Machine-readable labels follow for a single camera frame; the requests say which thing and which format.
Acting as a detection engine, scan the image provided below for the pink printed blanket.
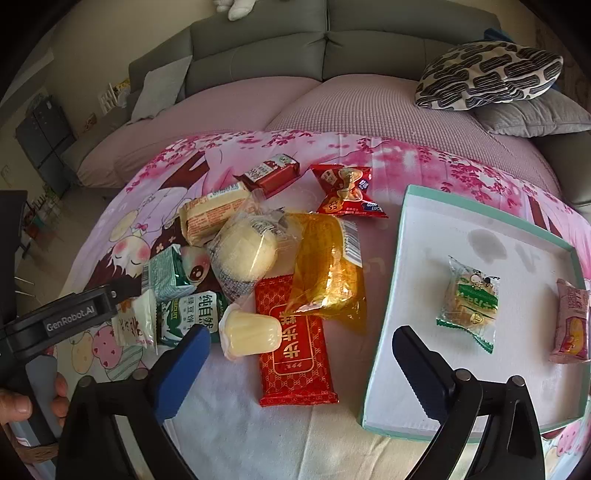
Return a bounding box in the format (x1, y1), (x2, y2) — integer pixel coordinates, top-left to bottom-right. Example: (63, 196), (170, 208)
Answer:
(65, 130), (591, 480)

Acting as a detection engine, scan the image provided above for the grey sofa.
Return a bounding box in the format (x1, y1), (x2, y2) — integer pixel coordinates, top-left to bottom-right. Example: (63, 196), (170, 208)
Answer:
(62, 0), (591, 208)

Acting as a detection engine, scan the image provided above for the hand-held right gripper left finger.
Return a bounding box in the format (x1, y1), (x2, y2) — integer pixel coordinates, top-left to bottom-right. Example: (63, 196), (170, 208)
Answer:
(55, 324), (212, 480)

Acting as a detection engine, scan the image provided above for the yellow transparent snack packet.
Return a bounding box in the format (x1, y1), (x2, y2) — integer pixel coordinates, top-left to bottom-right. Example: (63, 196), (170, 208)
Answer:
(281, 212), (368, 335)

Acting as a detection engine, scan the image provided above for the person's left hand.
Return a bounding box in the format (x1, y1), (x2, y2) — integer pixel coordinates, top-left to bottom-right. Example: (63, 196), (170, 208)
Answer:
(0, 371), (70, 469)

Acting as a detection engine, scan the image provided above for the pale yellow jelly cup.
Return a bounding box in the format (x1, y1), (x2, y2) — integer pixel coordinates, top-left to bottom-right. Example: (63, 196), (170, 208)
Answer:
(218, 307), (282, 361)

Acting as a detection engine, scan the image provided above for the green-wrapped cake packet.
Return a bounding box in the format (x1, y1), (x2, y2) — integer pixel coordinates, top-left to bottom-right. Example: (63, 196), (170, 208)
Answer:
(436, 256), (502, 354)

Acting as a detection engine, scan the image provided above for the beige bread packet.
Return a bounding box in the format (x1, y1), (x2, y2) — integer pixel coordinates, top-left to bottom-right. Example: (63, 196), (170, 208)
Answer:
(179, 181), (259, 245)

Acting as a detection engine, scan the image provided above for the green and white biscuit packet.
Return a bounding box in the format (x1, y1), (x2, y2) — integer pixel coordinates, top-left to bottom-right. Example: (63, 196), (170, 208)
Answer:
(142, 244), (197, 303)
(154, 291), (229, 349)

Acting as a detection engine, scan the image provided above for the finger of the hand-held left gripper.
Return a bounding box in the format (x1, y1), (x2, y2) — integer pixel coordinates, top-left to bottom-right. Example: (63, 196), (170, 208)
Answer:
(105, 276), (143, 319)

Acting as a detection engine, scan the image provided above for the dark red snack packet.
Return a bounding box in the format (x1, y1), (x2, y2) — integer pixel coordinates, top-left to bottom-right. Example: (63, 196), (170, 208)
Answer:
(233, 154), (300, 191)

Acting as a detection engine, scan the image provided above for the dark cabinet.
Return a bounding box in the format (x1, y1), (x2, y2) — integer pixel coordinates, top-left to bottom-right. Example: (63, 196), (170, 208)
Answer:
(16, 99), (77, 195)

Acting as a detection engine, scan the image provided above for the white plush toy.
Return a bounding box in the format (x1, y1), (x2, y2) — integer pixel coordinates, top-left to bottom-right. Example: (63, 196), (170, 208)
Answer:
(213, 0), (257, 21)

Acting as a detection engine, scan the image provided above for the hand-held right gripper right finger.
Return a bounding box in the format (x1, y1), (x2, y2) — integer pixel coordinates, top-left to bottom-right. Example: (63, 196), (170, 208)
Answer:
(392, 325), (546, 480)

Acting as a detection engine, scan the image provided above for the pink snack packet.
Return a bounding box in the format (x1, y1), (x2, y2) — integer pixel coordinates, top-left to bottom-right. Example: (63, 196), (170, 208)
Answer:
(549, 278), (591, 365)

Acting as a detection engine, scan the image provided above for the black and white patterned cushion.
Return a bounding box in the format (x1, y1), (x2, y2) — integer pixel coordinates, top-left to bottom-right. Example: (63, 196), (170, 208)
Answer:
(414, 41), (565, 112)

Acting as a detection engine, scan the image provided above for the white tray with teal rim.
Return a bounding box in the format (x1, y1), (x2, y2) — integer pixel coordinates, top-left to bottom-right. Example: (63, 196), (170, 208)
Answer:
(360, 185), (579, 445)

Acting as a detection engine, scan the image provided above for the white rack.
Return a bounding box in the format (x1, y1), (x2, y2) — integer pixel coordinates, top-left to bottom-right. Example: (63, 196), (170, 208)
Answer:
(99, 80), (132, 112)

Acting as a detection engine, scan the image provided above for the round bun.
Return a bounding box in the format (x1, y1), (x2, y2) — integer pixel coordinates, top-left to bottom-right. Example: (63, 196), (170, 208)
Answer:
(206, 208), (303, 305)

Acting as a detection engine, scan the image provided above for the round peach-coloured snack packet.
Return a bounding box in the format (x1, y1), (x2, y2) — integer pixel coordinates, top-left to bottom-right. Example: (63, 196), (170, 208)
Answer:
(180, 247), (213, 284)

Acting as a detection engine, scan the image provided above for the small white snack packet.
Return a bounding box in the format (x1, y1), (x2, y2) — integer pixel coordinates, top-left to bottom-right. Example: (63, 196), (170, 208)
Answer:
(112, 291), (158, 349)

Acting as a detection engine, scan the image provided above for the light grey cushion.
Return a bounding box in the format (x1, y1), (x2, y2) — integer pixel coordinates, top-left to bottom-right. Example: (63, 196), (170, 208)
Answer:
(131, 55), (192, 123)

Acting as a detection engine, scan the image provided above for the red bow-shaped snack packet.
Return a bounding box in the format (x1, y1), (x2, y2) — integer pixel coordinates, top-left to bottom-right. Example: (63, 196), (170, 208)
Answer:
(310, 164), (387, 217)

